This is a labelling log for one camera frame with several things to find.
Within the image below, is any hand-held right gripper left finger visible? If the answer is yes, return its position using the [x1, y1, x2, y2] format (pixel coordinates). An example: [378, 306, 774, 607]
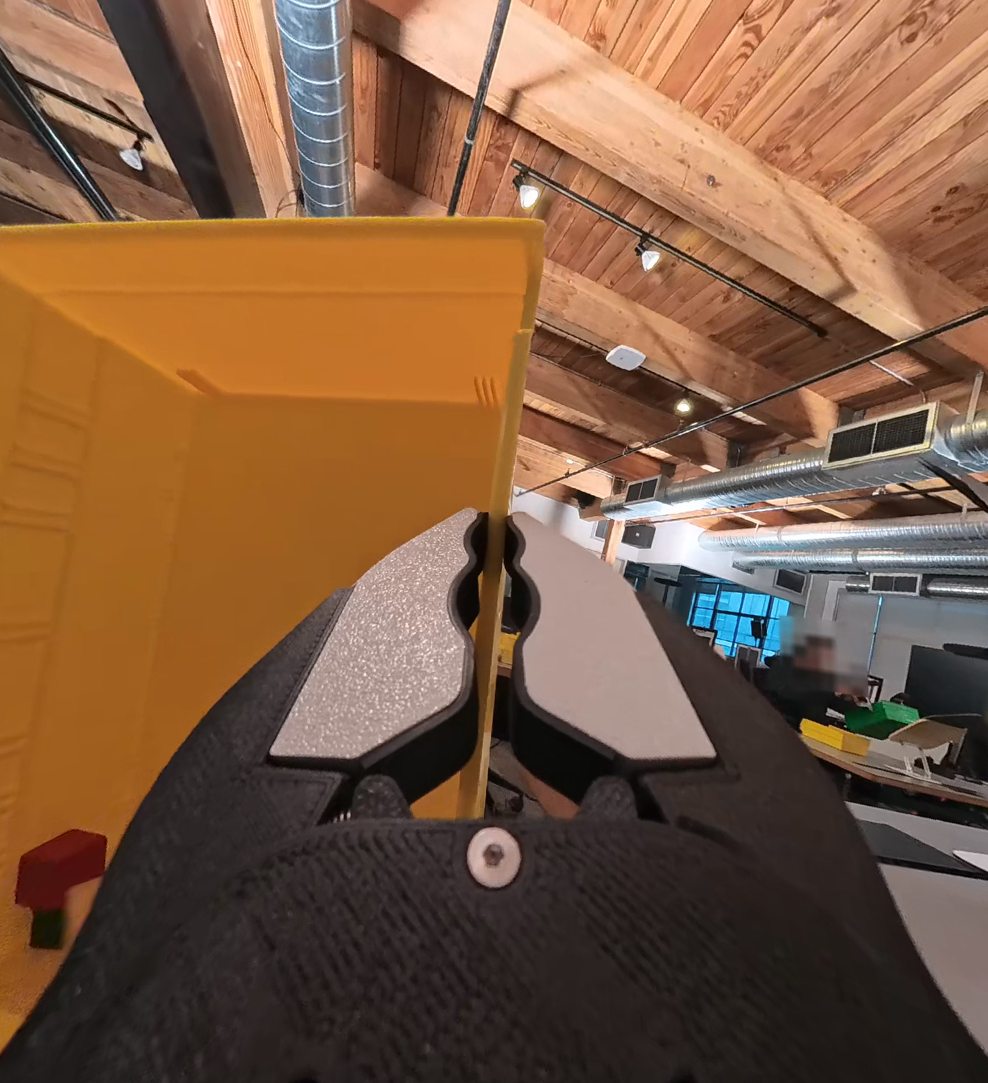
[267, 508, 489, 803]

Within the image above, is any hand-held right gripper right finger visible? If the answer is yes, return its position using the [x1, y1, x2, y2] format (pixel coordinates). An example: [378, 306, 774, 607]
[504, 512, 717, 803]

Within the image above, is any yellow plastic box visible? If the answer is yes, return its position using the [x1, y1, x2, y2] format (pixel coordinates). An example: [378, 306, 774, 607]
[0, 215, 546, 1083]

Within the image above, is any pile of coloured wooden cubes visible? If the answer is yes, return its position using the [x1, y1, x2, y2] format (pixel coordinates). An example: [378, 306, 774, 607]
[16, 829, 110, 950]

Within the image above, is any blue tinted window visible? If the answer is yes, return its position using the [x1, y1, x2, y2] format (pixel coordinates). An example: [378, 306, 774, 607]
[689, 589, 787, 657]

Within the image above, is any flat yellow plastic bin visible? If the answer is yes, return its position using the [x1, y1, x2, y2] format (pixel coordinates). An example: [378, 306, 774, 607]
[801, 719, 871, 756]

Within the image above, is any green plastic bin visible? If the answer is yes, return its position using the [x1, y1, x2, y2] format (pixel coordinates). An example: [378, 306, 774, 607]
[845, 701, 920, 737]

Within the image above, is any wooden work table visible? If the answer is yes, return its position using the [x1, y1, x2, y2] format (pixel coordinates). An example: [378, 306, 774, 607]
[802, 736, 988, 818]

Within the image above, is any thin black ceiling rod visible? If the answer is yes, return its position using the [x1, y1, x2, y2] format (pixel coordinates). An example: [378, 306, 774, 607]
[515, 290, 988, 498]

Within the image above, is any dark tablet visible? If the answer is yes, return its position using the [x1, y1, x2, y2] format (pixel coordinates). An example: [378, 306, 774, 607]
[853, 819, 982, 878]

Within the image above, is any dark monitor screen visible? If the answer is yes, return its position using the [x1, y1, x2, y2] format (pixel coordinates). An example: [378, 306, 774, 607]
[908, 645, 988, 722]

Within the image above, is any black light track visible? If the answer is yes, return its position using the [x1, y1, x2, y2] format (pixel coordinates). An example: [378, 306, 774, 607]
[0, 0, 153, 221]
[511, 161, 829, 338]

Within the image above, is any black ceiling pipe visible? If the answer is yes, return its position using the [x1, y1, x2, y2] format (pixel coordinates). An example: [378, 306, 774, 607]
[446, 0, 514, 217]

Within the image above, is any large silver vented duct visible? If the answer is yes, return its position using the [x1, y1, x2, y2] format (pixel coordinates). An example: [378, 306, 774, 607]
[599, 398, 988, 521]

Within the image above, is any slim silver duct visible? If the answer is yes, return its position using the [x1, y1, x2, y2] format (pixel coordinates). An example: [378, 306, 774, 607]
[731, 545, 988, 571]
[697, 510, 988, 553]

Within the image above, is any silver ceiling air duct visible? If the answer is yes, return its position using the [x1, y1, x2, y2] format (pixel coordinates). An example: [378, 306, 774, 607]
[274, 0, 356, 219]

